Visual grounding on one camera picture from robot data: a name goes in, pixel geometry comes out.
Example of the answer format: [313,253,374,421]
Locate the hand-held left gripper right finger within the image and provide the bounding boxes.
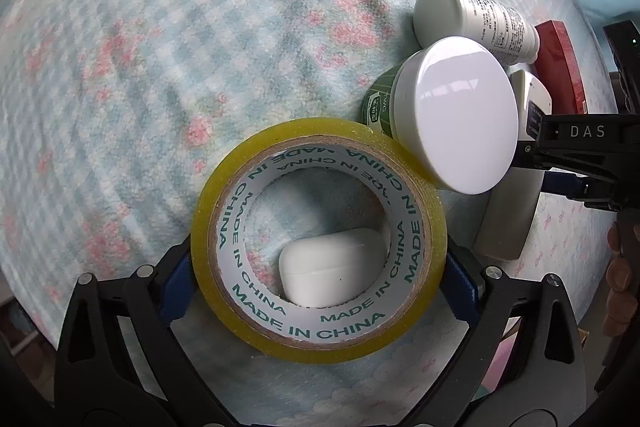
[440,234,588,427]

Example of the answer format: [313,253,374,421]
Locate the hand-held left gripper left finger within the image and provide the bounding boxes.
[52,234,236,427]

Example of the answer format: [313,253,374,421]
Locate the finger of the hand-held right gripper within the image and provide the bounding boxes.
[517,112,640,175]
[539,171,640,214]

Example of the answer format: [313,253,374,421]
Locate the yellow packing tape roll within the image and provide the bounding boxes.
[191,118,448,365]

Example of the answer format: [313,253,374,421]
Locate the person's right hand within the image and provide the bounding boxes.
[602,223,640,339]

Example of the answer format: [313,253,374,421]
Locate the red box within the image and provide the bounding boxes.
[533,20,587,116]

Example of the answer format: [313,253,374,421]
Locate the white earbuds case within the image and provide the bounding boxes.
[278,228,393,309]

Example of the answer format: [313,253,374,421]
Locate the green jar with white lid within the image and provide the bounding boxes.
[361,36,520,196]

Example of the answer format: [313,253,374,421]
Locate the white printed bottle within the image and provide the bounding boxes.
[413,0,542,64]

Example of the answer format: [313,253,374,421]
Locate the light blue cloud sheet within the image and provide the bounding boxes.
[117,187,616,427]

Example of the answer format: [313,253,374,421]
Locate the plaid floral blanket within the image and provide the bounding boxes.
[0,0,618,358]

